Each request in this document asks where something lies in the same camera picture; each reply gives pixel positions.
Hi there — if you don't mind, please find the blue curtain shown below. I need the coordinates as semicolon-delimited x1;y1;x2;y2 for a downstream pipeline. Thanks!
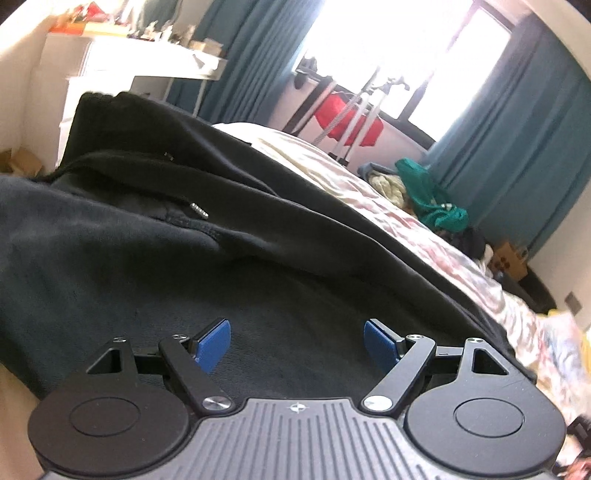
166;0;319;125
429;23;591;259

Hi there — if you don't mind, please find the black armchair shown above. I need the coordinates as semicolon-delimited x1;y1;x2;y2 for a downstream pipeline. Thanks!
501;265;557;315

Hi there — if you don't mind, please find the green garment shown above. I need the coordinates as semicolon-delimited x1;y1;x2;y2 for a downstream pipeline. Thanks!
396;158;469;232

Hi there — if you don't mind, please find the red garment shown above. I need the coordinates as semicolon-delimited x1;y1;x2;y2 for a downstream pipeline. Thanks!
315;90;384;146

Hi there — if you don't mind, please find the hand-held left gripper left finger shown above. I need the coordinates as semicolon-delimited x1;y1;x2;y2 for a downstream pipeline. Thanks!
85;318;234;413

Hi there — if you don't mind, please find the bed with pastel sheet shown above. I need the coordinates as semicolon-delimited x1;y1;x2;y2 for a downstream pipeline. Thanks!
0;122;591;467

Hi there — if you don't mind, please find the pastel pillow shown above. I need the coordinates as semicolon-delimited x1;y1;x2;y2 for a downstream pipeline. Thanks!
538;308;591;374

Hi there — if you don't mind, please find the brown cardboard box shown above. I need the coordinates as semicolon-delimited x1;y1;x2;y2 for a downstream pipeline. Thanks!
492;242;529;280

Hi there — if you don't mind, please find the small dark cloth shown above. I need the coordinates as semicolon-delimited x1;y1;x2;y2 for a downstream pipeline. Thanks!
292;55;319;89

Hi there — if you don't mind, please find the pale yellow garment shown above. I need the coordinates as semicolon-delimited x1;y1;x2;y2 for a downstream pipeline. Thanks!
372;173;408;209

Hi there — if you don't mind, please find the white dressing table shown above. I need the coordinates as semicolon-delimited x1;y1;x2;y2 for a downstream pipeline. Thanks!
39;32;229;167

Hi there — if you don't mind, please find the window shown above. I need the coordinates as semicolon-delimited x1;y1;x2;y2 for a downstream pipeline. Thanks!
295;0;513;139

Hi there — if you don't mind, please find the black hoodie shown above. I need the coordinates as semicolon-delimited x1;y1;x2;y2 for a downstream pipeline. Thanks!
0;91;539;402

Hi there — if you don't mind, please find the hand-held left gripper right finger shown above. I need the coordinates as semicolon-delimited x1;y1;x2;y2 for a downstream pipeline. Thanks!
361;318;510;414

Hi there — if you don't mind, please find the orange tray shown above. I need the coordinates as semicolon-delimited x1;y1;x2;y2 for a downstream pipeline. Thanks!
48;21;88;36

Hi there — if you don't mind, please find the dark cloth pile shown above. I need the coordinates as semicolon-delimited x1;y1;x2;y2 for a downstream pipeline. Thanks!
442;228;485;258

